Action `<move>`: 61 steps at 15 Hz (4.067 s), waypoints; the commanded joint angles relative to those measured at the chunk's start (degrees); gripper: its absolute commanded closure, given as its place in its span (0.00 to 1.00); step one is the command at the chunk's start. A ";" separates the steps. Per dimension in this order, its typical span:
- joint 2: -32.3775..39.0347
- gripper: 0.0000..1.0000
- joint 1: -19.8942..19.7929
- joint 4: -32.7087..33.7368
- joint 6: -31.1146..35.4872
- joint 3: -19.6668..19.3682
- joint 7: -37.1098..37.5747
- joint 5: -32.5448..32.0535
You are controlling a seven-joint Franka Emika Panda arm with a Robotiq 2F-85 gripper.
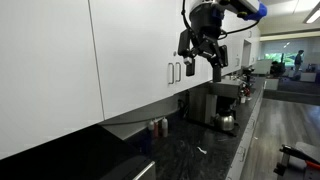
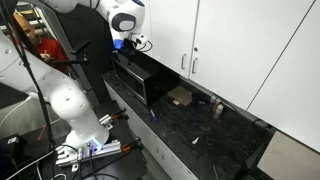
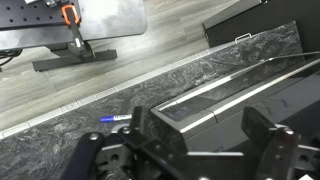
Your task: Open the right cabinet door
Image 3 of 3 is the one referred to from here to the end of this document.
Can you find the blue white marker pen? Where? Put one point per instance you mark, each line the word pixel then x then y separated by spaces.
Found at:
pixel 115 118

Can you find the orange black bar clamp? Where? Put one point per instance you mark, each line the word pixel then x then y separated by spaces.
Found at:
pixel 70 15

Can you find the black silver toaster oven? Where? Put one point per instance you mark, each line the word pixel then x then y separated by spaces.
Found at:
pixel 200 100

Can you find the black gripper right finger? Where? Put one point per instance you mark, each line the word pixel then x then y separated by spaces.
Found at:
pixel 258 128

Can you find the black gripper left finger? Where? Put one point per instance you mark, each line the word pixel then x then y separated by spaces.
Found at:
pixel 138 118

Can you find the black table base foot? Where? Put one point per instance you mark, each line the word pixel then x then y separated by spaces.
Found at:
pixel 73 60

